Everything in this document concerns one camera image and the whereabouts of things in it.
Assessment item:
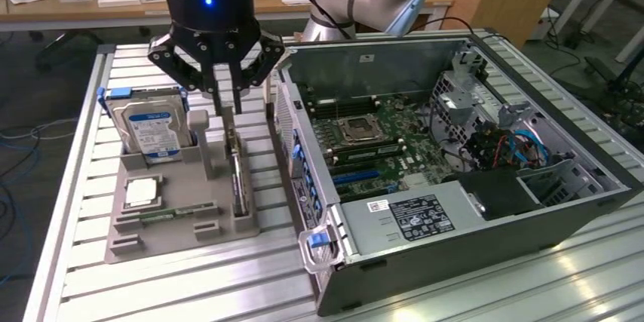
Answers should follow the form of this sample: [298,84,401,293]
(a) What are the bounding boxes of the green graphics card black cooler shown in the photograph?
[221,105,253,219]

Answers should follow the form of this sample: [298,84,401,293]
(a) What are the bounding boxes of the hard disk with blue caddy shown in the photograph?
[97,87,191,167]

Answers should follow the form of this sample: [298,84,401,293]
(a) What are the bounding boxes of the CPU socket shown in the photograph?
[338,115,387,148]

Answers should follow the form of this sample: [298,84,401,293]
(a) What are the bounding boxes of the black chair base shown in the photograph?
[30,27,153,72]

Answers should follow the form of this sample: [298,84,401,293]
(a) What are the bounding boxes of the RAM stick with white label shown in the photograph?
[330,140,407,161]

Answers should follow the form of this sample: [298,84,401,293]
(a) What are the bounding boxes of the long black expansion slot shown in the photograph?
[330,161,379,176]

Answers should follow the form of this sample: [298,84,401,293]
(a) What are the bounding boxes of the silver CPU chip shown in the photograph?
[125,178,158,209]

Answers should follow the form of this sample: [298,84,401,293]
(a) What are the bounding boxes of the green motherboard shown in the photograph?
[297,84,473,202]

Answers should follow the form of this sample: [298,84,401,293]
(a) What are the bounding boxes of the blue expansion slot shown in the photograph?
[331,167,383,186]

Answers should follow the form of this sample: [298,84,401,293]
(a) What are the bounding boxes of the green RAM stick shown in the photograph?
[138,204,209,224]

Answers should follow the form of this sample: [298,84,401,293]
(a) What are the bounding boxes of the silver perforated drive cage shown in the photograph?
[433,50,507,129]

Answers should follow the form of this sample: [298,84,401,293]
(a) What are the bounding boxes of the grey parts rack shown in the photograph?
[103,109,261,265]

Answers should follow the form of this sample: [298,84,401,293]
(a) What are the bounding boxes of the grey power supply unit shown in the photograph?
[339,180,493,257]

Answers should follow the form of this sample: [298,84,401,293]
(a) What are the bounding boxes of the small white box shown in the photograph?
[534,7,561,42]

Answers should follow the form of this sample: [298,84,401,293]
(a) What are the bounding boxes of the open black PC case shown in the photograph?
[263,27,644,317]

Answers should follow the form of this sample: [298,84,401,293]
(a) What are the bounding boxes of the silver disk bay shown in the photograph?
[515,158,609,208]

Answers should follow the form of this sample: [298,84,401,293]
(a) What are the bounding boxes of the black equipment stand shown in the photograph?
[583,27,644,130]

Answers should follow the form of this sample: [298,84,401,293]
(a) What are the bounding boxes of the white floor cable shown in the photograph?
[0,117,77,141]

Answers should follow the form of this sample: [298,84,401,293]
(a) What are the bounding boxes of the blue floor cable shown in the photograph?
[0,125,45,289]

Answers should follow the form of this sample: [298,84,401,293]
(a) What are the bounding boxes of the thin black cable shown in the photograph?
[410,16,510,42]

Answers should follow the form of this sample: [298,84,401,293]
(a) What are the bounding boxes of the red wire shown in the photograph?
[495,133,511,167]

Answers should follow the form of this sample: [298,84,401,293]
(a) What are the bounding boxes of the blue data wire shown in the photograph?
[507,129,551,167]

